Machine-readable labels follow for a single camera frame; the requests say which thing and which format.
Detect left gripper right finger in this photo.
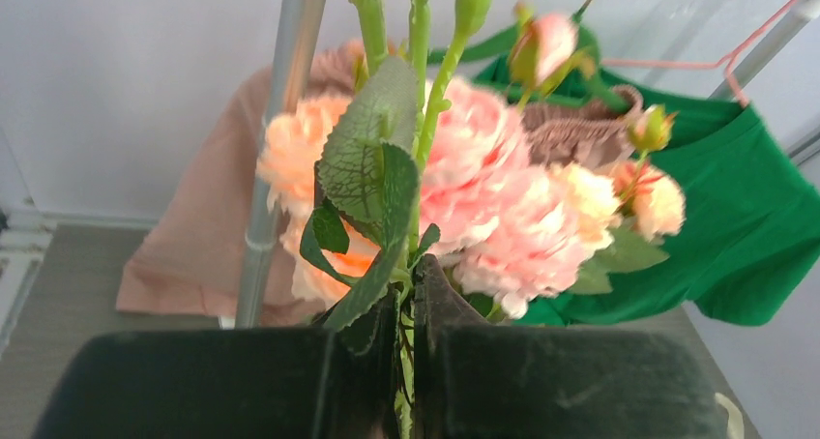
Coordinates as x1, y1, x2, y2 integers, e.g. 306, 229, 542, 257
414, 255, 727, 438

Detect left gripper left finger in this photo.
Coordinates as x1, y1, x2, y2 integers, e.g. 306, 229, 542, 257
33, 295, 395, 438

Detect pink rose stem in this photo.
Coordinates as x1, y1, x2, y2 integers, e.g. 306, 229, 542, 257
300, 0, 492, 438
416, 0, 603, 322

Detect peach rose stem with bud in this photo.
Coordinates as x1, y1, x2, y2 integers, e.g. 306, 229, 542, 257
256, 95, 352, 307

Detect cream printed ribbon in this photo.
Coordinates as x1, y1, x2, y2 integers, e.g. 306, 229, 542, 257
715, 393, 745, 439

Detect green t-shirt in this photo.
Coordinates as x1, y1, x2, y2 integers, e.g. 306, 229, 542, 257
465, 57, 819, 326

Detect pink shorts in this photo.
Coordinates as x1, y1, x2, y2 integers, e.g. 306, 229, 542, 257
116, 40, 644, 326

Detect pink clothes hanger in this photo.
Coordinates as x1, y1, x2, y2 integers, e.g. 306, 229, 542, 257
602, 0, 819, 105

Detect silver clothes rack pole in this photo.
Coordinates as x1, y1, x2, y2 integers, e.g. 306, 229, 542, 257
233, 0, 335, 330

